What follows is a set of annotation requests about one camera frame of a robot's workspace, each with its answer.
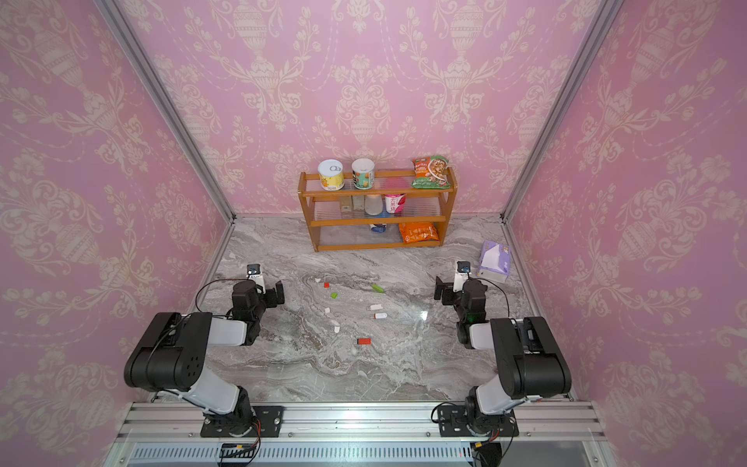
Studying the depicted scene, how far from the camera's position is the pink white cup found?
985mm

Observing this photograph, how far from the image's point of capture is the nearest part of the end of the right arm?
848 mm

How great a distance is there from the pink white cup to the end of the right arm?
0.30 metres
